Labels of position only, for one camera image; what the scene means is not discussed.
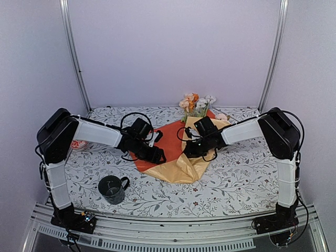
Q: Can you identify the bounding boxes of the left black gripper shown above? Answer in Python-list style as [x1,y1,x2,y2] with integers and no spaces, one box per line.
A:
[132,139,167,165]

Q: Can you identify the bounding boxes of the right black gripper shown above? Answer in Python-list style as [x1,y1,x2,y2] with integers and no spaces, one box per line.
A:
[183,135,212,158]

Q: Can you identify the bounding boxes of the yellow wrapping paper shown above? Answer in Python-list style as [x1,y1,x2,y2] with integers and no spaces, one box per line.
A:
[143,117,232,184]

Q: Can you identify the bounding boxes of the pink rose fake stem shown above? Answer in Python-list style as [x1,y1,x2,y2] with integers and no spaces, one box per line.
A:
[215,113,230,121]

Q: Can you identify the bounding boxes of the tan raffia ribbon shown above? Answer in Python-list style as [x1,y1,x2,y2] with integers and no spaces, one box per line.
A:
[211,107,248,123]

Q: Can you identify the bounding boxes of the blue fake flower stem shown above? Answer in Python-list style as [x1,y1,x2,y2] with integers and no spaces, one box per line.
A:
[196,95,217,117]

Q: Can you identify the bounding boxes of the orange fake flower stem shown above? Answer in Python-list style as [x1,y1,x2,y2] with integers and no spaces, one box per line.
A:
[186,93,199,113]

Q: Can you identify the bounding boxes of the cream rose fake stem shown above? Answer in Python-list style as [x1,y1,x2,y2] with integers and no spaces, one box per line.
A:
[178,93,188,109]

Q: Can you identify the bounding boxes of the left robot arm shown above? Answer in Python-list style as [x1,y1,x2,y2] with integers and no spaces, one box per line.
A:
[37,108,166,228]

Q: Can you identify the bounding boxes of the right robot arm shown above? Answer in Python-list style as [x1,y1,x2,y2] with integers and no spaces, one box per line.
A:
[183,107,303,229]

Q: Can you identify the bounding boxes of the green leafy fake stem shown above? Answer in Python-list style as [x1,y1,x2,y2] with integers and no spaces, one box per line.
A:
[181,104,209,123]

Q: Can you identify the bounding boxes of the black mug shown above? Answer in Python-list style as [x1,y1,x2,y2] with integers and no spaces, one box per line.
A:
[98,175,130,205]

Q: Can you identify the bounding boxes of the floral patterned tablecloth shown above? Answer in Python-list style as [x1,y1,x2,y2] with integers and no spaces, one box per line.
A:
[52,106,297,218]

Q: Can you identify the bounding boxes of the red white patterned bowl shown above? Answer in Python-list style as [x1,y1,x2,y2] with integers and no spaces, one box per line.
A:
[70,140,88,150]

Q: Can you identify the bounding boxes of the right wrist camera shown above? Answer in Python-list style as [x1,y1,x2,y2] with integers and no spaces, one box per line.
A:
[184,116,218,140]

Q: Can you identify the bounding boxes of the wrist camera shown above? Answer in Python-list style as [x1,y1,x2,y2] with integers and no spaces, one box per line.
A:
[184,116,218,140]
[130,118,163,147]

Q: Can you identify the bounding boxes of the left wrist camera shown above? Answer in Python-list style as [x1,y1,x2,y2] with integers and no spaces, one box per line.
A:
[130,118,163,147]

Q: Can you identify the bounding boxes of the black camera cable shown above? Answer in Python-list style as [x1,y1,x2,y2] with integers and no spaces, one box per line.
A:
[120,112,153,132]

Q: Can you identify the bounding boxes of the front aluminium rail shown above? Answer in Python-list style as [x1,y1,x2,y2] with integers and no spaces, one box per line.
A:
[23,204,333,251]

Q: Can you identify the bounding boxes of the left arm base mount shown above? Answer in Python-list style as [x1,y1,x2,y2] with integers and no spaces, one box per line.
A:
[50,204,97,234]

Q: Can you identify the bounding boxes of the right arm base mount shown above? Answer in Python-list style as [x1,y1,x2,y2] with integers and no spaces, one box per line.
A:
[251,204,309,248]

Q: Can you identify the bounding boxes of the left metal frame post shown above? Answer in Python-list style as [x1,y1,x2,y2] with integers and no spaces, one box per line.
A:
[59,0,92,112]

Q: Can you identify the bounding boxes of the metal frame post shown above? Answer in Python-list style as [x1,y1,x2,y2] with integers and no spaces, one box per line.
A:
[59,0,92,112]
[258,0,289,112]

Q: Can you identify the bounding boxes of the right metal frame post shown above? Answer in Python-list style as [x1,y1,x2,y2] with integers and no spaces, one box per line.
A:
[258,0,289,112]

